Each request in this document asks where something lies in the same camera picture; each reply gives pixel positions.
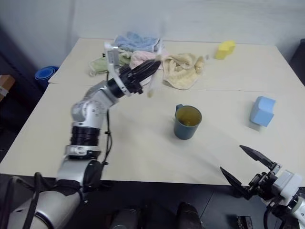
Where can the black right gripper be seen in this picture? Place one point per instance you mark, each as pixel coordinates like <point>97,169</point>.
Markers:
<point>263,184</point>

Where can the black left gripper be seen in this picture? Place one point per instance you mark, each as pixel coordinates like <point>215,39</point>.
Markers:
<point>129,80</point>

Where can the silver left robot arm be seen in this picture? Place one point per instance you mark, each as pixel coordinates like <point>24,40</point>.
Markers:
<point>90,112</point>

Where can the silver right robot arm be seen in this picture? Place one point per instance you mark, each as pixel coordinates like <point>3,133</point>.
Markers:
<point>300,211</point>

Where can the blue-grey mug with yellow inside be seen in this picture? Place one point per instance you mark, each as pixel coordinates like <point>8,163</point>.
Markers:
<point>183,131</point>

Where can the pink towel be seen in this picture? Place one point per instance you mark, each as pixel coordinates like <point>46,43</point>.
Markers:
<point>141,58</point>

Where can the light blue towel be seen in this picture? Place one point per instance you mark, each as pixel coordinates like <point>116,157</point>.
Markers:
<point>135,41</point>

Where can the beige towel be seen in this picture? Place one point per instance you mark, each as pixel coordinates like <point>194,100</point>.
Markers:
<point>183,71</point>

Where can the light green towel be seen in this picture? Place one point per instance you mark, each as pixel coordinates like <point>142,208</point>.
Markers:
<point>98,65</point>

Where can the small black box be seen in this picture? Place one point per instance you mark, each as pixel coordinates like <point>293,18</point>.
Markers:
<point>244,221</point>

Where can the light blue foam block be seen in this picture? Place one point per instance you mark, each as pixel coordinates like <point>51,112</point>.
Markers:
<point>262,113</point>

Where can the dark rounded shape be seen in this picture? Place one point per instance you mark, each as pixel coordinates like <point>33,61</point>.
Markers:
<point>126,218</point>
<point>188,214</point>

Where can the yellow foam block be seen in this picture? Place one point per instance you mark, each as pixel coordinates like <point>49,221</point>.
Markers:
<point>225,50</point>

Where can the blue plastic bowl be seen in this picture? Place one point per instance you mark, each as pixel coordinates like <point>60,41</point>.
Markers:
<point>45,74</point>

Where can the brown cardboard box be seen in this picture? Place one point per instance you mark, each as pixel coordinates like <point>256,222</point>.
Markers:
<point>6,86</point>

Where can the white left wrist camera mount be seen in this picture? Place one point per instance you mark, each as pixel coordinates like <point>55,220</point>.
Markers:
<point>111,57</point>

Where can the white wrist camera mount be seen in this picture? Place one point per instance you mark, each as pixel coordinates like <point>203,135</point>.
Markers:
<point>288,183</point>
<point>111,57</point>

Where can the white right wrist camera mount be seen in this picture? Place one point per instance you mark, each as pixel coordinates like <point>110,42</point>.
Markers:
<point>288,183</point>

